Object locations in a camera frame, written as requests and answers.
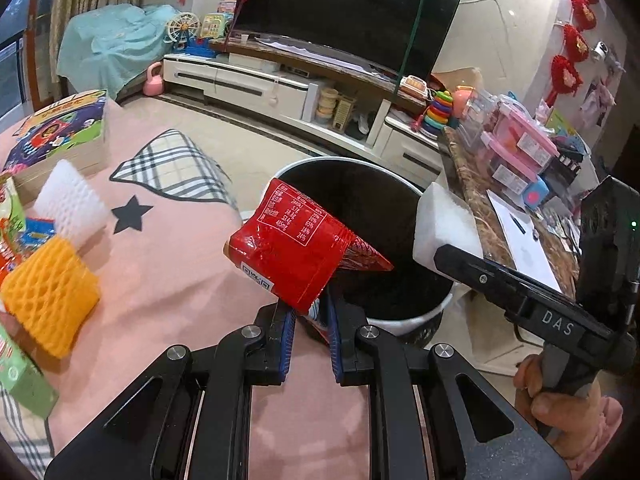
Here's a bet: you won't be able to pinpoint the red snack bag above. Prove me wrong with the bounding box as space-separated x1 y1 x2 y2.
224 179 393 315

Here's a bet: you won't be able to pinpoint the green snack box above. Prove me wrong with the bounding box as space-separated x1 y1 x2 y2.
0 327 58 419

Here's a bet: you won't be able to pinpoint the green apple snack bag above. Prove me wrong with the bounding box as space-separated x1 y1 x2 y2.
0 174 26 240

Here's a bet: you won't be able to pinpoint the colourful picture book box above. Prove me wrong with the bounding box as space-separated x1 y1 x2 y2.
1 90 108 204

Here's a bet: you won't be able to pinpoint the white trash bin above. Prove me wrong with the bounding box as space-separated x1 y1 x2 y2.
276 156 454 347

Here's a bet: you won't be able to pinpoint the orange foam fruit net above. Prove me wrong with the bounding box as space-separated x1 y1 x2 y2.
1 235 101 360

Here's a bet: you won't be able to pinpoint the pink blanket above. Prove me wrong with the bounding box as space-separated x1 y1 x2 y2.
0 96 381 480

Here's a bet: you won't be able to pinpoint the black television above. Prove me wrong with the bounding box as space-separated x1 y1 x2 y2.
235 0 460 77

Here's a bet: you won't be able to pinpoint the person's right hand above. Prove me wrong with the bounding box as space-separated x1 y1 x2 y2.
513 354 624 479

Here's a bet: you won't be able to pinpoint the pink kettlebell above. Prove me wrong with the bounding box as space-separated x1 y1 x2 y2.
142 62 164 96

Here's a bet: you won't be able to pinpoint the rainbow stacking ring toy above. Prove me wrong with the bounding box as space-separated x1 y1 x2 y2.
421 90 454 136

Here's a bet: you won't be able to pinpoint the white foam block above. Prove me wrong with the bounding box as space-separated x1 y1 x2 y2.
412 182 484 275

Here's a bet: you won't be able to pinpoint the toy ferris wheel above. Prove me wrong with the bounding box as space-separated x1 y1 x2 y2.
166 12 201 46

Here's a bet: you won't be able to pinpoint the pink toy boxes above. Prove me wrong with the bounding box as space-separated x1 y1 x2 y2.
457 90 559 210

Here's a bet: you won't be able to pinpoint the teal cloth covered chair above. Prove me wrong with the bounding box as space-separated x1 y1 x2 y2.
55 3 178 99

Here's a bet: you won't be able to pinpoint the white tv cabinet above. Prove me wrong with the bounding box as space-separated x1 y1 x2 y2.
163 40 444 188

